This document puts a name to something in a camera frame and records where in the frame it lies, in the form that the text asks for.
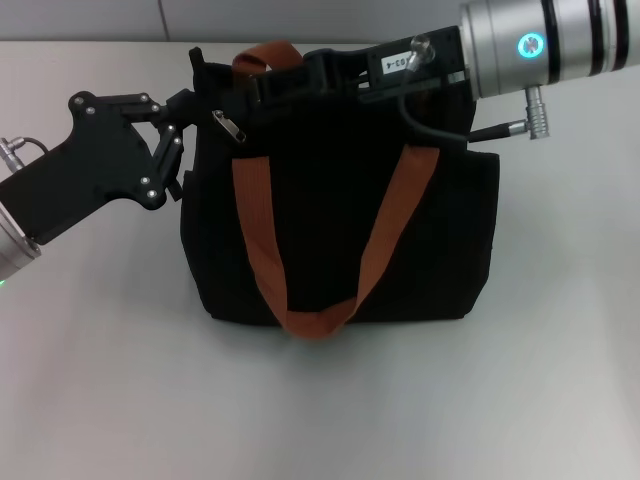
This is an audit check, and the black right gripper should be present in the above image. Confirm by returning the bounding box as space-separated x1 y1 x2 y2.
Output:
344 24 474 107

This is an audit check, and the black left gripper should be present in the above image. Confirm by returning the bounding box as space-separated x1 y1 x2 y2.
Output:
0 88 199 247

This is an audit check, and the silver zipper pull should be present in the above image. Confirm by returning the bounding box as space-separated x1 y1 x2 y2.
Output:
210 109 250 148

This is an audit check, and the black bag with orange straps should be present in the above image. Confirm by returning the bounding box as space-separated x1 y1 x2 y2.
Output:
178 41 502 341

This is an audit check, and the right gripper cable with connectors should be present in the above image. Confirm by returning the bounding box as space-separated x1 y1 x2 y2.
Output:
399 33 547 146

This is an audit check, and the left gripper cable with connector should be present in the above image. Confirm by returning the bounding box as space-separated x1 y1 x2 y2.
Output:
0 135 50 174

